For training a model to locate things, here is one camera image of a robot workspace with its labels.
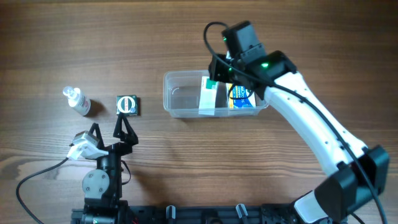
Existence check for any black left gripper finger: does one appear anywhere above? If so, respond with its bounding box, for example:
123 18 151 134
113 113 139 146
89 123 104 147

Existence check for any white Panadol box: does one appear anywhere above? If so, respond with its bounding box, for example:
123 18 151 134
198 76 218 116

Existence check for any green Zam-Buk tin box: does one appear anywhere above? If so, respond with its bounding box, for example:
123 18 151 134
116 95 139 116

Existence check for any blue VapoDrops box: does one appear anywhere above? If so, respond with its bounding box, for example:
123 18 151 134
226 83 256 109

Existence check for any white calamine lotion bottle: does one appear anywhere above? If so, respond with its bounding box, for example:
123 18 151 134
63 86 91 116

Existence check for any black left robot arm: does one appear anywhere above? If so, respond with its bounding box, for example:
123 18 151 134
73 113 139 224

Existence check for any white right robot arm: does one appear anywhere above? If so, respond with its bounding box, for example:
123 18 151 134
209 51 389 223

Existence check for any clear plastic container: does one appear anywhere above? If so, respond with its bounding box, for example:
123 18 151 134
163 70 268 118

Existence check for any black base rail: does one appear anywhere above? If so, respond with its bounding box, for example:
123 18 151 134
71 204 303 224

